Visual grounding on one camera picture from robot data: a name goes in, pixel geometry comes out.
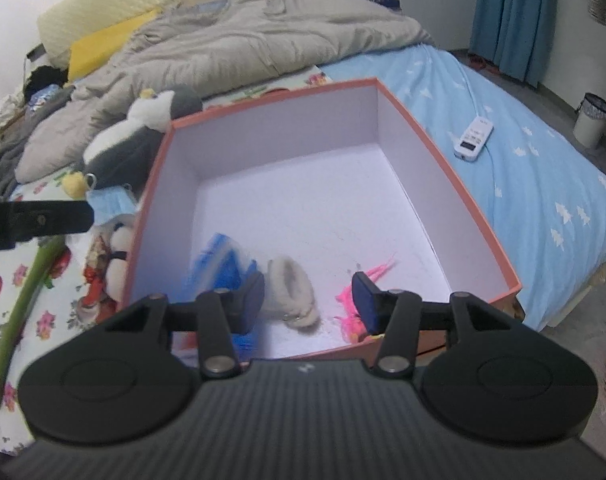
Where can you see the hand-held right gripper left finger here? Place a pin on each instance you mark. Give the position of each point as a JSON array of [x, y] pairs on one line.
[[250, 302]]

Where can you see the white remote control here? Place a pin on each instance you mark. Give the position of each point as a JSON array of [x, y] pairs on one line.
[[474, 137]]

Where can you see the black clothing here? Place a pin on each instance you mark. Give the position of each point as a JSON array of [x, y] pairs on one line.
[[45, 80]]

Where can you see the white trash bin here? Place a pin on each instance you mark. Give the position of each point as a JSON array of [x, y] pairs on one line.
[[593, 120]]

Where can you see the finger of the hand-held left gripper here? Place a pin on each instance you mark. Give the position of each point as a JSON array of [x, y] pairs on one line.
[[53, 217]]

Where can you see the black wall socket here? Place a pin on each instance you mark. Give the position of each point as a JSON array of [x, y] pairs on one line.
[[35, 51]]

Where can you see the pink feather toy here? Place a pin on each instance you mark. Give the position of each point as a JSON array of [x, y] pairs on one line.
[[345, 305]]

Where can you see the blue tissue packet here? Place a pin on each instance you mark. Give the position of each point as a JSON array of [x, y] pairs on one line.
[[215, 265]]

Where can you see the blue curtain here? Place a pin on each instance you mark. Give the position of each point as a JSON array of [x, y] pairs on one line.
[[518, 15]]

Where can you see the yellow pillow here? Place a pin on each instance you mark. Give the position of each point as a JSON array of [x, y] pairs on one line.
[[103, 45]]

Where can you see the dark grey blanket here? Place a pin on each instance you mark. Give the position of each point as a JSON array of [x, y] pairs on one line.
[[13, 160]]

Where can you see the grey white penguin plush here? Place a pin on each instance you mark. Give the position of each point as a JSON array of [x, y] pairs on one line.
[[128, 145]]

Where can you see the floral printed mat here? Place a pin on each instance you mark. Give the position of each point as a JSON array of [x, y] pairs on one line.
[[58, 305]]

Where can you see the white crumpled cloth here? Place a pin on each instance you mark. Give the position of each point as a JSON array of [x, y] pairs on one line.
[[10, 107]]

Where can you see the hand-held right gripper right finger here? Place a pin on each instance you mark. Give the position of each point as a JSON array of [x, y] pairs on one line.
[[365, 302]]

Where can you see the blue face mask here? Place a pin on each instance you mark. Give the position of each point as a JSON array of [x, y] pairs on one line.
[[113, 205]]

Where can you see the grey quilt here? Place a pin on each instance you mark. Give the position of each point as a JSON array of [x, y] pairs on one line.
[[233, 45]]

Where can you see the orange cardboard shoe box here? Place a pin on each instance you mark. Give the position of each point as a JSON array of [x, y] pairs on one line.
[[308, 185]]

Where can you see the beige fuzzy plush toy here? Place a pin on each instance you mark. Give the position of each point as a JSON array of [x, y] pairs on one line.
[[293, 295]]

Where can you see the white wardrobe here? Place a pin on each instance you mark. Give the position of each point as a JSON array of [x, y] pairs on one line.
[[433, 0]]

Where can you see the blue white garment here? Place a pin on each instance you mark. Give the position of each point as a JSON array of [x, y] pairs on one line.
[[45, 97]]

